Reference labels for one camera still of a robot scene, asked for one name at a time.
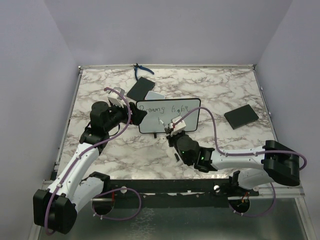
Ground black marker cap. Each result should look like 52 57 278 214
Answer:
174 153 180 162

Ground small whiteboard black frame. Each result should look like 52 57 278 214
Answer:
136 98 201 134

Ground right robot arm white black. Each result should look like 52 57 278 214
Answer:
164 127 300 196

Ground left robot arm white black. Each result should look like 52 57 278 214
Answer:
33 101 147 236

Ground black rectangular box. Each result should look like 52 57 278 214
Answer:
126 77 155 102

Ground small white square device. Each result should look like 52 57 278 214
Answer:
144 91 166 101

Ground black eraser block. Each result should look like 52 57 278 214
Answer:
224 104 259 130

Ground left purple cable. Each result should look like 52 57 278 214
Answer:
44 86 132 236

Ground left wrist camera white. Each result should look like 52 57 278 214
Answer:
106 87 125 108

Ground blue handled pliers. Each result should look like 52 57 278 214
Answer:
133 62 155 81

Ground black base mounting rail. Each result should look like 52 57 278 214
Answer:
102 177 248 209

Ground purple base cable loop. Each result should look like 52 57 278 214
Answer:
91 187 143 221

